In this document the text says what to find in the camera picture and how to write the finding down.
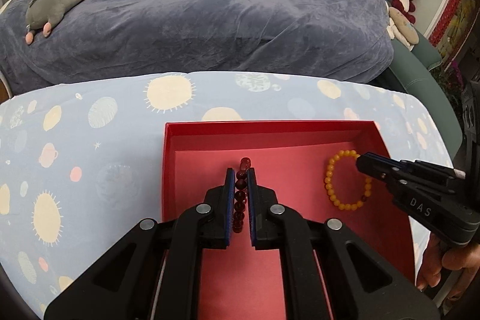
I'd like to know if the dark red bead bracelet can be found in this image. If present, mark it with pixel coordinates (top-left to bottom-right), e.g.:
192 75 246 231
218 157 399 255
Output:
232 156 253 234

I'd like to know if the orange bead bracelet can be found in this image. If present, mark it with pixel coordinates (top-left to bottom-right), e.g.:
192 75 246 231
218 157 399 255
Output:
324 148 374 211

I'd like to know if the red jewelry tray box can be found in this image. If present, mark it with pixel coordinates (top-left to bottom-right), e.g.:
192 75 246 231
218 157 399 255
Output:
162 120 415 319

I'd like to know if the person's right hand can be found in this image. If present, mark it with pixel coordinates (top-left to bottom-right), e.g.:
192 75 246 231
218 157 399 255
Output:
416 233 479 301

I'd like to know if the teal green sofa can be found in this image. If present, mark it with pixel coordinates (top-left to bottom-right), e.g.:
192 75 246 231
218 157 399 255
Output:
366 18 462 166

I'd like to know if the beige grey plush toy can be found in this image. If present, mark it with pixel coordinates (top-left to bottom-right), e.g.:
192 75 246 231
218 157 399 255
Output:
386 3 420 51

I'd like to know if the light blue patterned tablecloth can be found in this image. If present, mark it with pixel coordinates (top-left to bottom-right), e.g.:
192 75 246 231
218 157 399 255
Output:
1 71 459 316

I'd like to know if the dark blue velvet blanket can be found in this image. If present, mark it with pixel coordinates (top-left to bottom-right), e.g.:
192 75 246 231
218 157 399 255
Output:
1 0 394 95

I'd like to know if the grey plush mouse toy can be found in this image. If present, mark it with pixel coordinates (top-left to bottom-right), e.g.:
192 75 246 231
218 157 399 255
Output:
25 0 84 46

